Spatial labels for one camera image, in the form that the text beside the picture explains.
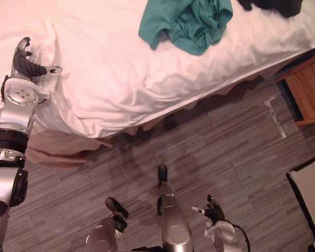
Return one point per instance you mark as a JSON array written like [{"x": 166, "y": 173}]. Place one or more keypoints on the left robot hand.
[{"x": 23, "y": 63}]

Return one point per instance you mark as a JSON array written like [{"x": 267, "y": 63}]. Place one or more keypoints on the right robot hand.
[{"x": 214, "y": 210}]

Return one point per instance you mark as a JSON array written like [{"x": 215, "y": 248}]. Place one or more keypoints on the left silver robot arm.
[{"x": 9, "y": 131}]

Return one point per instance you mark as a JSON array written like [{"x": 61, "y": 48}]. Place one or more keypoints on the beige bed skirt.
[{"x": 60, "y": 149}]

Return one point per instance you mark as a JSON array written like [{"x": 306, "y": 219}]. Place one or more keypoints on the white bed sheet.
[{"x": 136, "y": 60}]

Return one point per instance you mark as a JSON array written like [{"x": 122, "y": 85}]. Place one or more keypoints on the teal crumpled cloth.
[{"x": 189, "y": 25}]

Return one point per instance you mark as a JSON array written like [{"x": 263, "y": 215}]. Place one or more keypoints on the black crumpled cloth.
[{"x": 275, "y": 6}]

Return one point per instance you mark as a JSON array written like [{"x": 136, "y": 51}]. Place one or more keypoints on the left silver robot leg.
[{"x": 107, "y": 228}]

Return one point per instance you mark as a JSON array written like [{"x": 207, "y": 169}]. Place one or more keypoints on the wooden bedside table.
[{"x": 305, "y": 92}]

